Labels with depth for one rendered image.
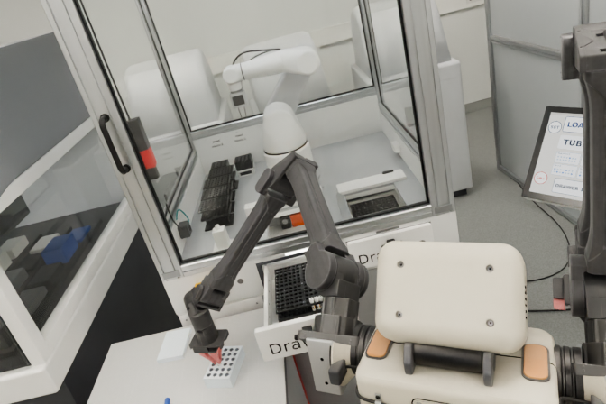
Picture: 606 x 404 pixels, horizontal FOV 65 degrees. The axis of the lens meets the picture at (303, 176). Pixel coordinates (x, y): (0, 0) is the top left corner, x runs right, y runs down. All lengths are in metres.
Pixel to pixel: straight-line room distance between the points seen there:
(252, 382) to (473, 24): 4.28
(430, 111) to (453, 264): 0.86
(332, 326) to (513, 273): 0.33
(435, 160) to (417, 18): 0.44
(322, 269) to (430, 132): 0.75
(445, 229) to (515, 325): 1.01
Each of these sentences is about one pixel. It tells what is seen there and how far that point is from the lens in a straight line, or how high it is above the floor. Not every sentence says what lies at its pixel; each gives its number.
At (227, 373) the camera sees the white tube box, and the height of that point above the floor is 0.79.
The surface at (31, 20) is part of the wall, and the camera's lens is 4.98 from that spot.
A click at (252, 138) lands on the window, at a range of 1.48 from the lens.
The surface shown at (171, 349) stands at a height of 0.78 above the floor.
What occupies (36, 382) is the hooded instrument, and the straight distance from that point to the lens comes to 1.76.
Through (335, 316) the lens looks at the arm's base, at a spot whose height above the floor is 1.23.
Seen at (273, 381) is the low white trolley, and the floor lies 0.76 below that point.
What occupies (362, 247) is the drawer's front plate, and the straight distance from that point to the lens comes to 1.64.
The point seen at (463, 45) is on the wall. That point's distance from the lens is 5.14.
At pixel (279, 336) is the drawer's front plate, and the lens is 1.40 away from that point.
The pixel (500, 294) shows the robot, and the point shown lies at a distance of 0.71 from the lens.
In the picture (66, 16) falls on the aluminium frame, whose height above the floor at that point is 1.82.
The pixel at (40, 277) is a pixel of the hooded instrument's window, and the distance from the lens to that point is 1.79.
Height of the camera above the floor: 1.80
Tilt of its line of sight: 24 degrees down
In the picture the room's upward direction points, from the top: 15 degrees counter-clockwise
